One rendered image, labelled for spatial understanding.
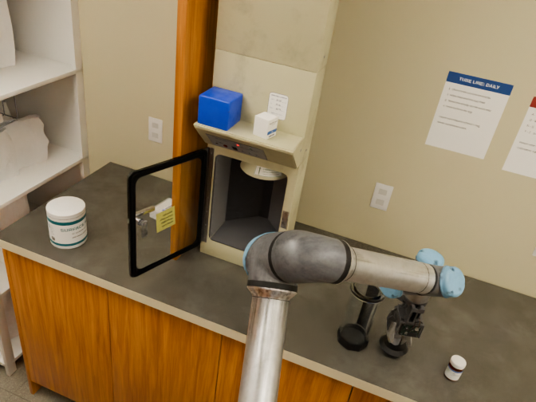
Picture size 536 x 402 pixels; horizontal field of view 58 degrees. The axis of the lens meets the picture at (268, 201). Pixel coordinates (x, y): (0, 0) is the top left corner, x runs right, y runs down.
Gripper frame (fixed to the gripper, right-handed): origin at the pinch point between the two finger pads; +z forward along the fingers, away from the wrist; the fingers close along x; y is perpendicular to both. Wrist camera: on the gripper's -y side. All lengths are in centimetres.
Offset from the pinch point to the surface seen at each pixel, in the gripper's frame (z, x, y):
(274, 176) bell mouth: -33, -46, -31
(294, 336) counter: 5.4, -31.5, 1.1
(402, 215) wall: -11, 8, -57
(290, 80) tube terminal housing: -68, -46, -27
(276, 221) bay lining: -6, -42, -46
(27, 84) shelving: -36, -149, -69
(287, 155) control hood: -50, -43, -16
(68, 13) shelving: -60, -141, -94
